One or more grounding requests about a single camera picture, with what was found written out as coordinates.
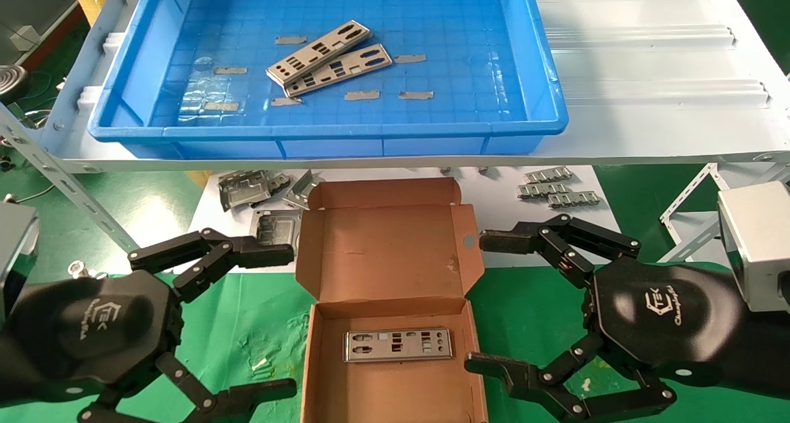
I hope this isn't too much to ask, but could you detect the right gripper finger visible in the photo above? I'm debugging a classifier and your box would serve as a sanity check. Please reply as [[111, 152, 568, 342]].
[[478, 213, 641, 290], [464, 332, 678, 423]]

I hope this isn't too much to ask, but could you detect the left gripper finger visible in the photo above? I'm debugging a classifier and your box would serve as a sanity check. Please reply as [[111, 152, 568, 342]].
[[78, 351, 299, 423], [128, 228, 295, 304]]

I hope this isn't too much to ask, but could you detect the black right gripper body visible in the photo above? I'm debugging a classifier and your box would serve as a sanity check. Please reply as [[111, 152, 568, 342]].
[[582, 258, 790, 405]]

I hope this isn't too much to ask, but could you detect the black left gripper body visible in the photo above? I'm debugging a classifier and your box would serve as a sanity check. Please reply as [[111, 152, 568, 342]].
[[0, 270, 185, 405]]

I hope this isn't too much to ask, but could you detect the silver metal I/O shield plate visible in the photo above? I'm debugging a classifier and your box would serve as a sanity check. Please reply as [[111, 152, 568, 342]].
[[266, 20, 373, 83], [343, 327, 453, 363], [282, 43, 394, 98]]

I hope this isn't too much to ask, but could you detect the brown cardboard box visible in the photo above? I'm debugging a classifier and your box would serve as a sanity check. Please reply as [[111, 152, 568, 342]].
[[295, 177, 488, 423]]

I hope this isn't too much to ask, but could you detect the blue plastic tray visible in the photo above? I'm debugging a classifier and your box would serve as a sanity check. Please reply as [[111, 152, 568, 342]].
[[87, 0, 569, 160]]

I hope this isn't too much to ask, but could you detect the small white box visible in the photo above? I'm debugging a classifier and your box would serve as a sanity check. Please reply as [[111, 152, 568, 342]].
[[9, 25, 41, 52]]

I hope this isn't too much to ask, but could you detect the white sheet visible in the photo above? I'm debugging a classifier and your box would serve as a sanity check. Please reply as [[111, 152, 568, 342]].
[[173, 165, 631, 274]]

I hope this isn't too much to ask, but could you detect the toothed grey metal strip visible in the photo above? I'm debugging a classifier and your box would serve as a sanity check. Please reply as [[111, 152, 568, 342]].
[[523, 166, 573, 184], [517, 182, 572, 199], [547, 190, 602, 209]]

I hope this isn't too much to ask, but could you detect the silver metal clip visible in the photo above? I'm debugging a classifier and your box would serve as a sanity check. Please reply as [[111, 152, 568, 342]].
[[68, 261, 109, 280]]

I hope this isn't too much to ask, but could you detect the green cloth mat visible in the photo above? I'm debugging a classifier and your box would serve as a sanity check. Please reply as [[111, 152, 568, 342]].
[[0, 259, 790, 423]]

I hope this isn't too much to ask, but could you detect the angled grey metal plate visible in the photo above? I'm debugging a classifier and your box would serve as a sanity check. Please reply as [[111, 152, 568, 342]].
[[283, 169, 325, 211]]

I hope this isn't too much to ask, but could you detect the black round stool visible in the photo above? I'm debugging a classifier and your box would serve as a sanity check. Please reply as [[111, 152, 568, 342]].
[[0, 65, 28, 106]]

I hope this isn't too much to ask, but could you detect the grey metal socket frame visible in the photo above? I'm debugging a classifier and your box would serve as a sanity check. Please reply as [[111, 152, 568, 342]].
[[249, 209, 303, 248]]

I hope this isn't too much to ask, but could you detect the stamped grey metal bracket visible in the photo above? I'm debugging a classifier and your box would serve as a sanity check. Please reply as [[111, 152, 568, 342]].
[[217, 169, 272, 212]]

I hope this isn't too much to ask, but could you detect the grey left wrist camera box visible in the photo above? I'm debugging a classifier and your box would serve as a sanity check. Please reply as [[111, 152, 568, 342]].
[[0, 202, 41, 325]]

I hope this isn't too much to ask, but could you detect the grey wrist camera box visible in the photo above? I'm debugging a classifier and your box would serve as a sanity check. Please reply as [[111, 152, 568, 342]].
[[0, 202, 41, 325], [717, 182, 790, 313]]

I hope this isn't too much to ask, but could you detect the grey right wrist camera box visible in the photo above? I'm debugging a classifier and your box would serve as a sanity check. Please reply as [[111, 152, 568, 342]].
[[717, 182, 790, 313]]

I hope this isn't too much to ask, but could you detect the white angle steel bracket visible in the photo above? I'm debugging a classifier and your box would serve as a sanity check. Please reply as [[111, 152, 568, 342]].
[[659, 161, 790, 264]]

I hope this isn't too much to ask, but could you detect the white floor cable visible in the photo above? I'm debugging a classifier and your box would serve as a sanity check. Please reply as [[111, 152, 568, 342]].
[[5, 184, 56, 204]]

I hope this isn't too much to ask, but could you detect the perforated steel shelf post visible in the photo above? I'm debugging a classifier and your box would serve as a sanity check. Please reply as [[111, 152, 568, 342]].
[[0, 102, 140, 254]]

